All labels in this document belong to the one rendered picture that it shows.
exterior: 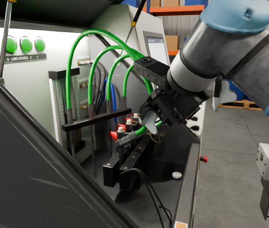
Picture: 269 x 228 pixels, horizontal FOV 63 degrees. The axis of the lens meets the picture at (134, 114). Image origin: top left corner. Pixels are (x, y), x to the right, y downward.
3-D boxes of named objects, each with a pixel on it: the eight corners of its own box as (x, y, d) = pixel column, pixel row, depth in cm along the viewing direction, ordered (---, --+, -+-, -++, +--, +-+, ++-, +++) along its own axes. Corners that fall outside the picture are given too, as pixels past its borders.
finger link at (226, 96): (234, 116, 59) (239, 82, 56) (211, 114, 61) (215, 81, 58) (233, 113, 61) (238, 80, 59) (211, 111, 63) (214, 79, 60)
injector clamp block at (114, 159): (129, 208, 77) (129, 170, 73) (104, 201, 80) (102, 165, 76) (153, 161, 108) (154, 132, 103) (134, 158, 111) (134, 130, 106)
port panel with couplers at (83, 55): (85, 120, 100) (80, 49, 90) (79, 119, 101) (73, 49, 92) (99, 111, 112) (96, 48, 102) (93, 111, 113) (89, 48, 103)
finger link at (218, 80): (219, 98, 57) (224, 64, 55) (213, 98, 58) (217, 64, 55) (219, 95, 62) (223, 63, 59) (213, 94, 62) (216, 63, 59)
